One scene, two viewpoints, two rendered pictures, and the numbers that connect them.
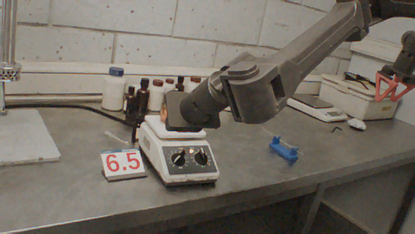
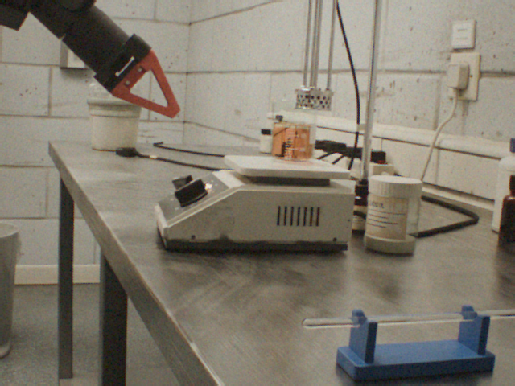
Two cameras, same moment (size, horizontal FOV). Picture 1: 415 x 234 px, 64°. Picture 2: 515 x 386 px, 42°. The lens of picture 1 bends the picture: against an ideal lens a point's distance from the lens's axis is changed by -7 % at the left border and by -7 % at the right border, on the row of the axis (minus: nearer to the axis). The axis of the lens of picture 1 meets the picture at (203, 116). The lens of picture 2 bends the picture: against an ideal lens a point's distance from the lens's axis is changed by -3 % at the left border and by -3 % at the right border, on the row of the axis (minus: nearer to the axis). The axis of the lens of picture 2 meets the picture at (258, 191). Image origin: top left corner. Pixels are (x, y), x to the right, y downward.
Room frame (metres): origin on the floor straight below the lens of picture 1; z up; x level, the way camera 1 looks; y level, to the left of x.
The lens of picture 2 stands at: (1.00, -0.68, 0.92)
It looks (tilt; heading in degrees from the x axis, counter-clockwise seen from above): 8 degrees down; 107
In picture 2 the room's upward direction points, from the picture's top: 4 degrees clockwise
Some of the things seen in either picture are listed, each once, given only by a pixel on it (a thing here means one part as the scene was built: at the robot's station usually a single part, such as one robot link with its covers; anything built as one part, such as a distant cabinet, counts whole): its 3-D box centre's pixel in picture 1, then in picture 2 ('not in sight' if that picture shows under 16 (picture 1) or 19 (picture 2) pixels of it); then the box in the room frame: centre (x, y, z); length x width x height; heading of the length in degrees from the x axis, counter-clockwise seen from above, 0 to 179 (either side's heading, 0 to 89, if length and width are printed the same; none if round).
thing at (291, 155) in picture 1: (284, 146); (419, 339); (0.99, -0.25, 0.77); 0.10 x 0.03 x 0.04; 33
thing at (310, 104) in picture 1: (315, 107); not in sight; (1.56, -0.49, 0.77); 0.26 x 0.19 x 0.05; 41
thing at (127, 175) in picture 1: (124, 164); not in sight; (0.69, 0.15, 0.77); 0.09 x 0.06 x 0.04; 128
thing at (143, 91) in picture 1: (143, 95); not in sight; (1.10, 0.21, 0.80); 0.04 x 0.04 x 0.11
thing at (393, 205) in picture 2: not in sight; (393, 214); (0.93, 0.09, 0.79); 0.06 x 0.06 x 0.08
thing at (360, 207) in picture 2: (138, 126); (360, 204); (0.88, 0.16, 0.79); 0.03 x 0.03 x 0.07
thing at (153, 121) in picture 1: (174, 126); (284, 166); (0.81, 0.06, 0.83); 0.12 x 0.12 x 0.01; 30
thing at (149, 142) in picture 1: (176, 146); (259, 204); (0.78, 0.05, 0.79); 0.22 x 0.13 x 0.08; 30
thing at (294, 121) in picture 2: (171, 109); (291, 129); (0.81, 0.08, 0.87); 0.06 x 0.05 x 0.08; 18
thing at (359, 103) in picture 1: (359, 97); not in sight; (1.77, -0.77, 0.82); 0.37 x 0.31 x 0.14; 128
